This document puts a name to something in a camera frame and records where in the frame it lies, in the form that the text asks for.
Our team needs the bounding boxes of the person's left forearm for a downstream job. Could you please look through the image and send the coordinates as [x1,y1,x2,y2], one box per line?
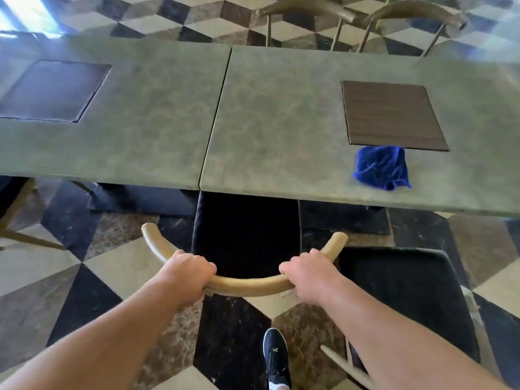
[0,278,204,390]

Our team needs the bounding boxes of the wooden chair legs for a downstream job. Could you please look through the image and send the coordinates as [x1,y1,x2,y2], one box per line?
[0,178,96,253]

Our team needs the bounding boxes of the blue cleaning cloth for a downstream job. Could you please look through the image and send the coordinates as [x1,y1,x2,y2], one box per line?
[353,145,412,191]

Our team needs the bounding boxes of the person's right forearm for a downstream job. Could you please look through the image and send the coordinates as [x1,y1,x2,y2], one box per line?
[319,278,510,390]

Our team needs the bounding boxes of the wooden curved-back chair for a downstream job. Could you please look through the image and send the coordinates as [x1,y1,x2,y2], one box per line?
[256,0,360,52]
[357,0,469,58]

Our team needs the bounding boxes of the person's right hand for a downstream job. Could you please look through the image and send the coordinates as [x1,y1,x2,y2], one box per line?
[279,249,345,306]

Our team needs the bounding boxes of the black sneaker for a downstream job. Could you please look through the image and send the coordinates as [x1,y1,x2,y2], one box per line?
[263,327,292,390]

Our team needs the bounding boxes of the brown square placemat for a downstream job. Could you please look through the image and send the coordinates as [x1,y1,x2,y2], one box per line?
[0,59,113,124]
[341,80,450,152]

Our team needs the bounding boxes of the black table base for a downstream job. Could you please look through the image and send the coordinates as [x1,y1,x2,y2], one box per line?
[299,200,391,237]

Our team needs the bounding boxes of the wooden chair with black seat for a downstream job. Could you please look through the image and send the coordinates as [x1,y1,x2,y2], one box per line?
[141,191,349,299]
[320,247,495,390]

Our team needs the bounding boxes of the person's left hand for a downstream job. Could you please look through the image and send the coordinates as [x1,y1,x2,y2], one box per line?
[160,250,218,309]

